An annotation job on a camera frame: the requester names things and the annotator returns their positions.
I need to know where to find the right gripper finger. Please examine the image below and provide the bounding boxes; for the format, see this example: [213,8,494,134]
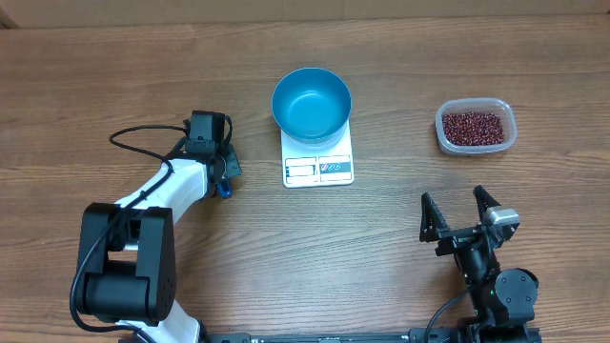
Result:
[419,192,450,242]
[473,185,500,222]

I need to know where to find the red measuring scoop blue handle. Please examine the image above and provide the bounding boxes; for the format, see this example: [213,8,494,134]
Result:
[216,178,233,199]

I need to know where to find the red beans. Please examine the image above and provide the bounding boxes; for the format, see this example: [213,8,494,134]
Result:
[441,111,504,146]

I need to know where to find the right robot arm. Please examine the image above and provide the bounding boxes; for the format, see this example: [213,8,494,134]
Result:
[419,185,541,343]

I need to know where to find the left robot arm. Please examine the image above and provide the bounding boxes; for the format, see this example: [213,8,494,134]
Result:
[70,111,242,342]

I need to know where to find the white digital kitchen scale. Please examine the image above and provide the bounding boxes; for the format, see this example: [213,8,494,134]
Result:
[281,121,355,189]

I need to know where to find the blue bowl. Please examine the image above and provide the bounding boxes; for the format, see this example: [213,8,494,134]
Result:
[271,67,353,144]

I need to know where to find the clear plastic container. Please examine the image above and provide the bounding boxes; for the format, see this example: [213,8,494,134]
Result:
[436,97,518,156]

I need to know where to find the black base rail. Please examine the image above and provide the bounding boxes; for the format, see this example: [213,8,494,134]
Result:
[201,328,542,343]

